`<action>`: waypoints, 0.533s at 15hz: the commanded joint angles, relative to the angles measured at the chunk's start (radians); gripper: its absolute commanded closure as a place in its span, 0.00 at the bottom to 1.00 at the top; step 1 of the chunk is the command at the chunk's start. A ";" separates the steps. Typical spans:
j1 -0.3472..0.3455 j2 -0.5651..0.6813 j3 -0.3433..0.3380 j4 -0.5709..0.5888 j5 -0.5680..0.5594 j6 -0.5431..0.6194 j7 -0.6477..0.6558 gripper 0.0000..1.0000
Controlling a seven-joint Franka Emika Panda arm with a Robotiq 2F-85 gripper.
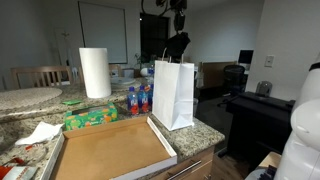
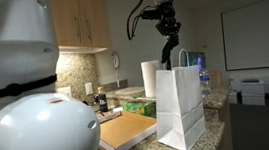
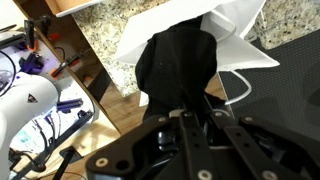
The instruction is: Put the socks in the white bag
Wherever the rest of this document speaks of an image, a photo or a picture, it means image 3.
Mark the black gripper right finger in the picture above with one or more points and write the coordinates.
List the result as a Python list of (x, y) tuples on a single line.
[(283, 153)]

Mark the black sock grey heel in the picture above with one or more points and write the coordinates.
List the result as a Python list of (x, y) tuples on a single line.
[(176, 63)]

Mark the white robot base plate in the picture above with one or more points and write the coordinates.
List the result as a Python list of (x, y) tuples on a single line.
[(76, 93)]

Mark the white paper bag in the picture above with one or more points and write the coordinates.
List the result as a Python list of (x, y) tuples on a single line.
[(240, 50)]

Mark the black perforated table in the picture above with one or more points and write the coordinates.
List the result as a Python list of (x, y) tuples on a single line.
[(283, 86)]

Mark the flat cardboard box white rim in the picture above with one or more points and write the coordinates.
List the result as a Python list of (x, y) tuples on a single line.
[(66, 6)]

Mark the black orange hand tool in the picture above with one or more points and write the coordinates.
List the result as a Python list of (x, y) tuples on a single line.
[(65, 65)]

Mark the black orange clamp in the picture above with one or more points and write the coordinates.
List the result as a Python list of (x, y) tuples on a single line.
[(31, 31)]

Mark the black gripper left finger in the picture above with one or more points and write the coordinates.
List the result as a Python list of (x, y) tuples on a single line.
[(190, 150)]

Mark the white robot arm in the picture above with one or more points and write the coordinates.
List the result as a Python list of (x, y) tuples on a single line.
[(23, 103)]

